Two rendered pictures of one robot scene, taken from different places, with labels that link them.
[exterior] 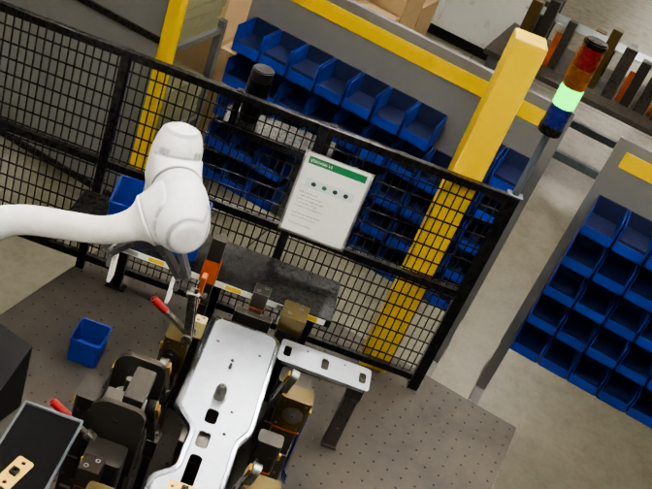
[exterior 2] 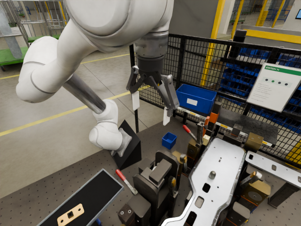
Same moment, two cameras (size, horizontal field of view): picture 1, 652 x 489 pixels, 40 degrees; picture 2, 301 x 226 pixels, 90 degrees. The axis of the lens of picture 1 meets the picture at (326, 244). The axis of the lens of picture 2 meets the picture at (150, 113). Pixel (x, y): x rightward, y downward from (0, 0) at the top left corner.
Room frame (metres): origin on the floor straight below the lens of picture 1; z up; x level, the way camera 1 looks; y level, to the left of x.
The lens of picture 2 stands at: (1.23, 0.06, 1.78)
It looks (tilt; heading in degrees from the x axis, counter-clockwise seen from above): 37 degrees down; 42
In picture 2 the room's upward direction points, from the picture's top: straight up
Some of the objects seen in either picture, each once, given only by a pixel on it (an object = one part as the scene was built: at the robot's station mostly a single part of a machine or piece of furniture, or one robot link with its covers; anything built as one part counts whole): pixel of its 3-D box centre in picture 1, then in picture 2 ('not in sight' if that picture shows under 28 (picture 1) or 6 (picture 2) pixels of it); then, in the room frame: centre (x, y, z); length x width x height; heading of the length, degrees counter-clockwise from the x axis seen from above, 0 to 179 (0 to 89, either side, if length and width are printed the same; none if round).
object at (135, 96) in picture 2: (113, 267); (135, 101); (1.54, 0.42, 1.48); 0.03 x 0.01 x 0.07; 4
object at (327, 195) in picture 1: (325, 201); (273, 88); (2.47, 0.05, 1.30); 0.23 x 0.02 x 0.31; 94
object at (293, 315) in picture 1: (278, 352); (245, 155); (2.20, 0.01, 0.88); 0.08 x 0.08 x 0.36; 4
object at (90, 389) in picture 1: (74, 438); (144, 181); (1.57, 0.41, 0.89); 0.09 x 0.08 x 0.38; 94
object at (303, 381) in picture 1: (285, 411); (248, 185); (2.00, -0.08, 0.84); 0.12 x 0.07 x 0.28; 94
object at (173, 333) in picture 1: (160, 376); (189, 158); (1.90, 0.30, 0.87); 0.10 x 0.07 x 0.35; 94
